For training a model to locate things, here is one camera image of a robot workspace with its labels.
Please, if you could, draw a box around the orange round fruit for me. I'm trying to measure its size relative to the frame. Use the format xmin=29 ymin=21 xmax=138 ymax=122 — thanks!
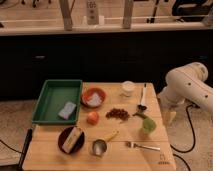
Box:
xmin=87 ymin=111 xmax=99 ymax=125

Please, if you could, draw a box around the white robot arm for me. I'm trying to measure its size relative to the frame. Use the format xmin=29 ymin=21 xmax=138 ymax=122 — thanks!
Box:
xmin=157 ymin=62 xmax=213 ymax=126

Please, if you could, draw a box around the light blue sponge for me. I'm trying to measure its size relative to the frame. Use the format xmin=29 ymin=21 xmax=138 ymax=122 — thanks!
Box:
xmin=58 ymin=102 xmax=76 ymax=120

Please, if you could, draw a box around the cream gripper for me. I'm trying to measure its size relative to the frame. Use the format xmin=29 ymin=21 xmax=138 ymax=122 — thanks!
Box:
xmin=161 ymin=104 xmax=177 ymax=126

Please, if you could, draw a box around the black and white spoon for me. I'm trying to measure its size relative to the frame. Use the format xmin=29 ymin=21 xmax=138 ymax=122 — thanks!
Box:
xmin=138 ymin=86 xmax=147 ymax=111

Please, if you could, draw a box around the white glass jar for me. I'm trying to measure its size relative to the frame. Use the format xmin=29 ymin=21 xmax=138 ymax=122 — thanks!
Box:
xmin=121 ymin=81 xmax=135 ymax=97

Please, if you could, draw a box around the orange bowl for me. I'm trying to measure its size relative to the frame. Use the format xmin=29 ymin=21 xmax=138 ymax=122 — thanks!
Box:
xmin=81 ymin=87 xmax=106 ymax=108

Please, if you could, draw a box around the metal cup yellow handle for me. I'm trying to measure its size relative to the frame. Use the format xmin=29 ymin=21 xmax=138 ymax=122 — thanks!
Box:
xmin=91 ymin=131 xmax=118 ymax=157

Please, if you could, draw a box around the silver fork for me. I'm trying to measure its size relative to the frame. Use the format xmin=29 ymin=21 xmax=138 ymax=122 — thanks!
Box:
xmin=125 ymin=141 xmax=161 ymax=151

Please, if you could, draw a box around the beige box on plate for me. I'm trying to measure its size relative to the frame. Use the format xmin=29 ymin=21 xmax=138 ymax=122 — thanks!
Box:
xmin=62 ymin=127 xmax=83 ymax=153

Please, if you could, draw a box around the white crumpled cloth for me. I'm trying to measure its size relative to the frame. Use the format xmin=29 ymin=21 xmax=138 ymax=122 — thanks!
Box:
xmin=87 ymin=93 xmax=102 ymax=107

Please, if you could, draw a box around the green plastic tray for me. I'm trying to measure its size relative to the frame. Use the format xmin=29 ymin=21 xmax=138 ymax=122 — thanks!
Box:
xmin=32 ymin=79 xmax=83 ymax=125

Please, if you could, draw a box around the green cup with handle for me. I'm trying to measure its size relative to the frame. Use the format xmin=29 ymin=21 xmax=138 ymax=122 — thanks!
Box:
xmin=135 ymin=112 xmax=157 ymax=135

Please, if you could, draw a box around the dark red grape bunch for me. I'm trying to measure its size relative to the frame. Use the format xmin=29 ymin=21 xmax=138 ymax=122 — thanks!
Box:
xmin=106 ymin=108 xmax=130 ymax=121

